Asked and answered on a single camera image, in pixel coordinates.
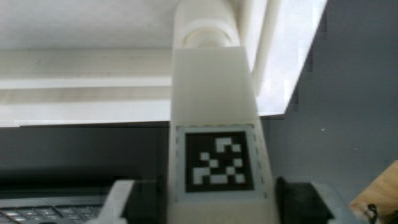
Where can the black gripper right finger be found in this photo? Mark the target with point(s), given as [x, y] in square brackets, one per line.
[310, 203]

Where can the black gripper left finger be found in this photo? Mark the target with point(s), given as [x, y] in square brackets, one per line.
[134, 203]

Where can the white desk top panel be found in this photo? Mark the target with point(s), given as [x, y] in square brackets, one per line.
[116, 61]

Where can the dark laptop keyboard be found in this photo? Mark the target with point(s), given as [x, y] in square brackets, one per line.
[54, 210]

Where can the wooden board corner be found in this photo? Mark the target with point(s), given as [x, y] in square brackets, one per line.
[374, 205]

